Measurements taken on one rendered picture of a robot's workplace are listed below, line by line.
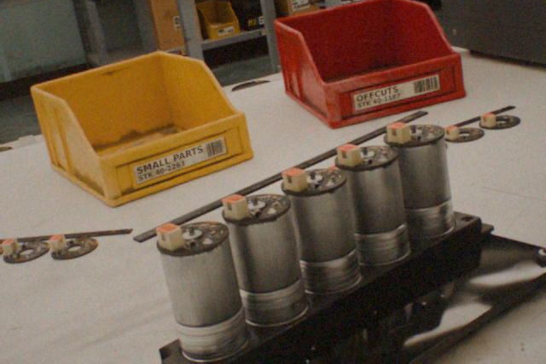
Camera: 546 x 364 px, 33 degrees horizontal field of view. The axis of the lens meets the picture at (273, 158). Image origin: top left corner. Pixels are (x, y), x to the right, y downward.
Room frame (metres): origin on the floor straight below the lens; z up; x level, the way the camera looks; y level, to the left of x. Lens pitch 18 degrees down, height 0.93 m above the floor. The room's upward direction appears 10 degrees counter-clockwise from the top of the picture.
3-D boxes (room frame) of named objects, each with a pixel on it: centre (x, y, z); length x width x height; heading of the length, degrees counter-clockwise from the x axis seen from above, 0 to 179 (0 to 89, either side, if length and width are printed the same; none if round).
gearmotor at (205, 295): (0.29, 0.03, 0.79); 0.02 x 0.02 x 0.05
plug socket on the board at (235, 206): (0.30, 0.02, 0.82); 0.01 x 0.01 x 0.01; 36
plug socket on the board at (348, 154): (0.33, -0.03, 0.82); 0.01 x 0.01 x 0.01; 36
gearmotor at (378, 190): (0.34, -0.04, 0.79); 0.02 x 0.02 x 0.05
